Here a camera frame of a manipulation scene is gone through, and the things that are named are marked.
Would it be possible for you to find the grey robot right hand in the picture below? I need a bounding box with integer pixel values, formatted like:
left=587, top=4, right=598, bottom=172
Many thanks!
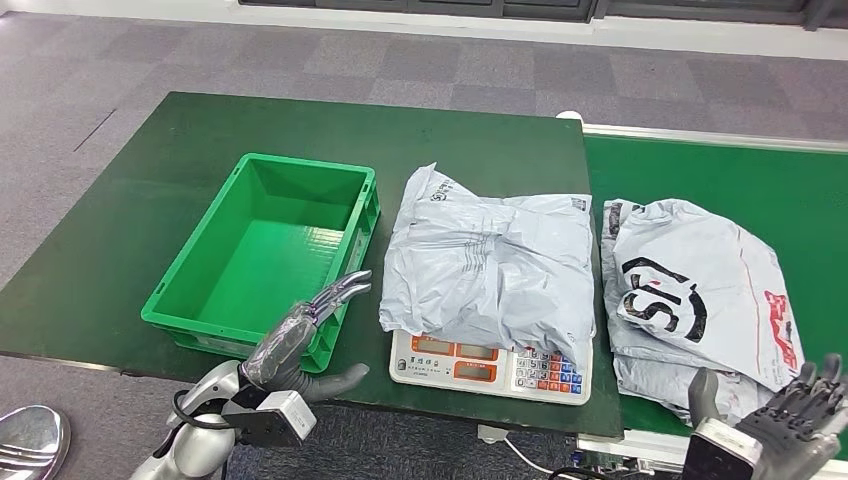
left=687, top=352, right=848, bottom=480

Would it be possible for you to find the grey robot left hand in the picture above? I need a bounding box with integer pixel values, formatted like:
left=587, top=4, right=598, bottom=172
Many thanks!
left=239, top=269, right=372, bottom=404

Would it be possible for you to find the plain grey parcel bag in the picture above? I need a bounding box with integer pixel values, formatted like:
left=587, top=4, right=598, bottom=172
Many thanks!
left=378, top=162, right=596, bottom=372

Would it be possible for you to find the crumpled grey parcel bag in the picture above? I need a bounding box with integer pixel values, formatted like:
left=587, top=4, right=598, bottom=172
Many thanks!
left=612, top=344, right=776, bottom=425

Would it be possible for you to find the grey parcel black logo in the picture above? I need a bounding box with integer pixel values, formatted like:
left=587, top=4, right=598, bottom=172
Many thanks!
left=600, top=197, right=806, bottom=392

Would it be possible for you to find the conveyor control circuit board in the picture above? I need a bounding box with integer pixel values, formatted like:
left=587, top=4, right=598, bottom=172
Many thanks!
left=572, top=450, right=684, bottom=480

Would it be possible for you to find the green conveyor belt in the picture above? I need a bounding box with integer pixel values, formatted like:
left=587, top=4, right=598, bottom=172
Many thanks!
left=582, top=132, right=848, bottom=465

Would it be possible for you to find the green plastic crate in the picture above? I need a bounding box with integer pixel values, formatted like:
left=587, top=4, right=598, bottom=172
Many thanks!
left=140, top=152, right=382, bottom=374

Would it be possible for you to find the white electronic scale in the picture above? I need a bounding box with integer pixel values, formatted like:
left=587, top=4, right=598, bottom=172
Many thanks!
left=388, top=329, right=594, bottom=407

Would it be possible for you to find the shiny chrome robot part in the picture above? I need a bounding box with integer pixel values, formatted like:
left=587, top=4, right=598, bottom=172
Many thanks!
left=0, top=404, right=72, bottom=480

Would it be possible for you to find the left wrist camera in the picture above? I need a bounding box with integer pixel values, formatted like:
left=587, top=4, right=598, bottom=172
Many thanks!
left=221, top=384, right=318, bottom=448

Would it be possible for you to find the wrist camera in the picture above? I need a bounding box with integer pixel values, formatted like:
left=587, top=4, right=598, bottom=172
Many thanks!
left=221, top=384, right=318, bottom=448
left=680, top=418, right=763, bottom=480

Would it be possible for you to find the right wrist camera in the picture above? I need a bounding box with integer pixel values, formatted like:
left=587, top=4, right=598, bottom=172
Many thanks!
left=680, top=418, right=763, bottom=480

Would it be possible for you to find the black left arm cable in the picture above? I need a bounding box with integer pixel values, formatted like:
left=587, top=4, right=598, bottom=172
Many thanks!
left=170, top=389, right=231, bottom=480

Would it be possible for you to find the white power cable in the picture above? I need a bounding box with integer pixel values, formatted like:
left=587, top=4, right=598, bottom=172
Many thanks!
left=503, top=437, right=574, bottom=480

